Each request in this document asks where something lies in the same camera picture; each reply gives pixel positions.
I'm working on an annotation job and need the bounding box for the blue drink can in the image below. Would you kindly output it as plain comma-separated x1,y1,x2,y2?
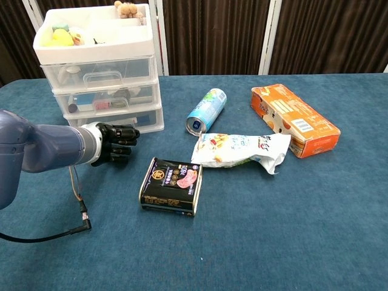
186,88,228,136

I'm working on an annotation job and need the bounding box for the left black-fingered robot hand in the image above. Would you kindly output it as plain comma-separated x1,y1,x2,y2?
90,121,141,167

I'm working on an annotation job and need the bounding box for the large yellow round sponge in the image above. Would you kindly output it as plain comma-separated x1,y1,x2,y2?
52,28,75,47

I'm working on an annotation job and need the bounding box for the orange cardboard snack box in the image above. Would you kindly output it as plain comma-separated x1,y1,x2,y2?
250,83,341,159

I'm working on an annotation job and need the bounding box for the blue felt table cover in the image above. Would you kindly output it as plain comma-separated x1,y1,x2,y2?
0,72,388,291

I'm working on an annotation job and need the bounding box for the dark brown curtain panel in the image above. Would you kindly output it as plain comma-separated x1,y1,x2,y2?
36,0,156,10
162,0,270,76
0,0,46,88
268,0,388,75

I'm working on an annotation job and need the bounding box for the brown plush bear keychain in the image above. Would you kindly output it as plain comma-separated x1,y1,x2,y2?
113,0,146,19

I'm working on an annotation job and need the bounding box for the clear drawer with white bottle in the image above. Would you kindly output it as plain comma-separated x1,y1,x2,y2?
40,56,157,90

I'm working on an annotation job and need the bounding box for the clear drawer with small items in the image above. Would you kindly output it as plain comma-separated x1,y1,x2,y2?
53,81,161,116

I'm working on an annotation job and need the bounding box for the white crumpled snack bag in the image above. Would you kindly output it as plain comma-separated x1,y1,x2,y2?
190,132,292,175

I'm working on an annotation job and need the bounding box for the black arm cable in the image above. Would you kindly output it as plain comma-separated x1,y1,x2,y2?
0,165,93,244

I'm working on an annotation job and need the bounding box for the clear drawer with marker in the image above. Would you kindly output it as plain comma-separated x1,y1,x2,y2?
65,104,166,135

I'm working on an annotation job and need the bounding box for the white plastic drawer organizer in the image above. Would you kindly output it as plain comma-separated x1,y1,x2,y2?
32,3,166,135

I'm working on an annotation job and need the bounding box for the black luncheon meat tin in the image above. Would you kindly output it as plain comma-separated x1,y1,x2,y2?
138,156,204,217

